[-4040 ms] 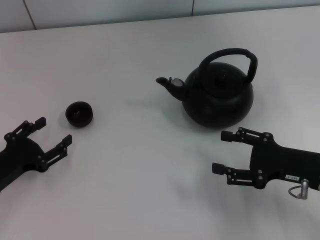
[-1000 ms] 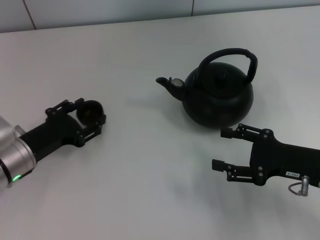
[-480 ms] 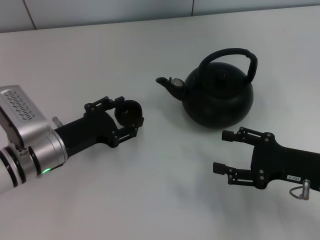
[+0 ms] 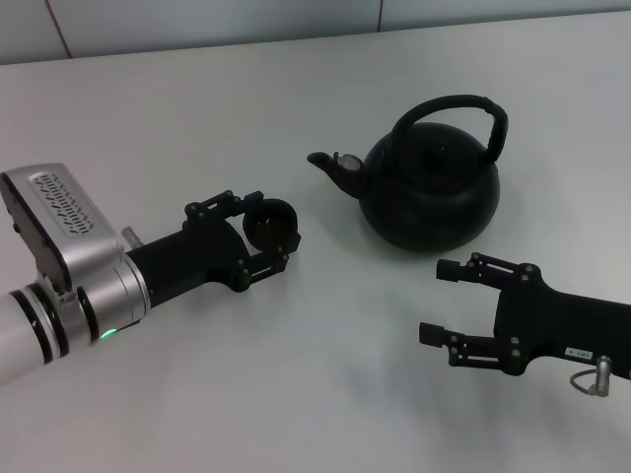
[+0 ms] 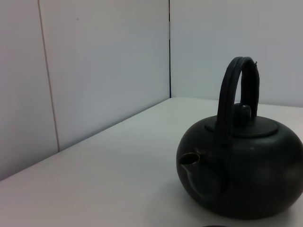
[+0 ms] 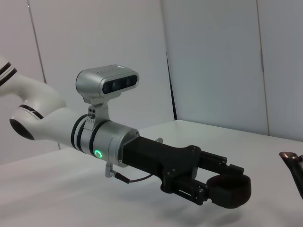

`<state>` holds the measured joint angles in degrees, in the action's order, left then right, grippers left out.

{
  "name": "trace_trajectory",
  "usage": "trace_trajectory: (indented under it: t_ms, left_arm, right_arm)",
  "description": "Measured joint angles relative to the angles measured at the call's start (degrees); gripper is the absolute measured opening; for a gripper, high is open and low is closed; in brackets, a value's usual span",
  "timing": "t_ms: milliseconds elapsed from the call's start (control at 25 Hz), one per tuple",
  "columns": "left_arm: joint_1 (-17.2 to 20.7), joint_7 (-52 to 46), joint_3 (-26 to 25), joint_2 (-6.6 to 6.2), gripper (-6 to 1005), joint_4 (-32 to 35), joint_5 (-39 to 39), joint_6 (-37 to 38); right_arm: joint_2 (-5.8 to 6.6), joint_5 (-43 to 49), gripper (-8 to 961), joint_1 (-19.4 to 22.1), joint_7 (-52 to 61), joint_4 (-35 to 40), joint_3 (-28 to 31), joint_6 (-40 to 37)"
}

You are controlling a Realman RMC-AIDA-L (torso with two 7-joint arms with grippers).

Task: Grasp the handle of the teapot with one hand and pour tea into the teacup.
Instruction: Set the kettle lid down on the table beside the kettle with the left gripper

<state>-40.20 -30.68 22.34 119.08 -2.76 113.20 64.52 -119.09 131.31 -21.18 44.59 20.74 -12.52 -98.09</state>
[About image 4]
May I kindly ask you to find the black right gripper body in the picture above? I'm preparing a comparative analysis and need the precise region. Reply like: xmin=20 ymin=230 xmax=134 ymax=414
xmin=494 ymin=265 xmax=631 ymax=379

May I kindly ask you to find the black round teapot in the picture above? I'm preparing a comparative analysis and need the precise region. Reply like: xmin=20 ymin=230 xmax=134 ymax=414
xmin=306 ymin=93 xmax=509 ymax=255

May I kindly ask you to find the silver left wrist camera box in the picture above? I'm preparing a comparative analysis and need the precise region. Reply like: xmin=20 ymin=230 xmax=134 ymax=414
xmin=0 ymin=162 xmax=124 ymax=292

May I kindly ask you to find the silver plug on right gripper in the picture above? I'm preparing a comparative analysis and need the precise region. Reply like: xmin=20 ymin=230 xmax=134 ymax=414
xmin=569 ymin=357 xmax=614 ymax=398

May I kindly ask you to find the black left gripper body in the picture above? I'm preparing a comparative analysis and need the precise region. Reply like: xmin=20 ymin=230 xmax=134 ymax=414
xmin=125 ymin=216 xmax=252 ymax=307

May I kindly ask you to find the small black teacup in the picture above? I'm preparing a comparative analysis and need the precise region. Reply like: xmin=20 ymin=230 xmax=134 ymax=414
xmin=242 ymin=198 xmax=300 ymax=252

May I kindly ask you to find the black teapot lid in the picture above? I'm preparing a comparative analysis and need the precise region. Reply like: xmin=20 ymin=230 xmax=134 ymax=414
xmin=398 ymin=131 xmax=482 ymax=179

